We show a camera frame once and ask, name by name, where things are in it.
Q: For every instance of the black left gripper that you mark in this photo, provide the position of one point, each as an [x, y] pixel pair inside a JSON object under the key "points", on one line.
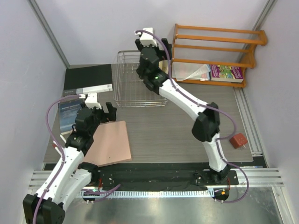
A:
{"points": [[111, 110]]}

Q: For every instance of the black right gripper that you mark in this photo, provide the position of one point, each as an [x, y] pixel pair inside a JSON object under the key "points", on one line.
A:
{"points": [[160, 53]]}

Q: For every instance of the blue and cream plate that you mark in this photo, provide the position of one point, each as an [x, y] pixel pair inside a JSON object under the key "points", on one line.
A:
{"points": [[165, 66]]}

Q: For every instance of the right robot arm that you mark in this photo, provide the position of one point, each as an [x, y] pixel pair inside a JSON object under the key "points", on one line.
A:
{"points": [[205, 116]]}

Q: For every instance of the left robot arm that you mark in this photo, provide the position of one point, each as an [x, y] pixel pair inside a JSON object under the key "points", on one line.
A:
{"points": [[71, 173]]}

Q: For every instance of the orange wooden shelf rack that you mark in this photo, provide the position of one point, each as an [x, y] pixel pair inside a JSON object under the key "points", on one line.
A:
{"points": [[216, 46]]}

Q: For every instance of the clear plastic folder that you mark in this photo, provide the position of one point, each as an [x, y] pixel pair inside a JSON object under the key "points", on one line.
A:
{"points": [[191, 71]]}

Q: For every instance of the pink board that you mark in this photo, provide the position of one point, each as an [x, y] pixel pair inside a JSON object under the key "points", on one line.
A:
{"points": [[110, 146]]}

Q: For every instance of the dark blue book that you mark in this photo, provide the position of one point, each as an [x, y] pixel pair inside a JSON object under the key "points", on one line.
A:
{"points": [[68, 109]]}

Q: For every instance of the black binder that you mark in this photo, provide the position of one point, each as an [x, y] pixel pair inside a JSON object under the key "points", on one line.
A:
{"points": [[84, 80]]}

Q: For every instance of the purple colourful book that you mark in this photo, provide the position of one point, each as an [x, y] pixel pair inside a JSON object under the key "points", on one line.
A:
{"points": [[224, 73]]}

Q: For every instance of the red white marker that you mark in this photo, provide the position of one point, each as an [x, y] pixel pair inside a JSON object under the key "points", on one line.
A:
{"points": [[55, 146]]}

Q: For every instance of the red brown block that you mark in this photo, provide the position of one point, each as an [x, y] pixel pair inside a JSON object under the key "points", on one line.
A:
{"points": [[238, 141]]}

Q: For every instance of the metal wire dish rack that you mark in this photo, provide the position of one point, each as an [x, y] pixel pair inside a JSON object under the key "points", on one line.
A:
{"points": [[129, 89]]}

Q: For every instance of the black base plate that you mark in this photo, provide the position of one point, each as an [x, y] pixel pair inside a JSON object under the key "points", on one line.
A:
{"points": [[199, 174]]}

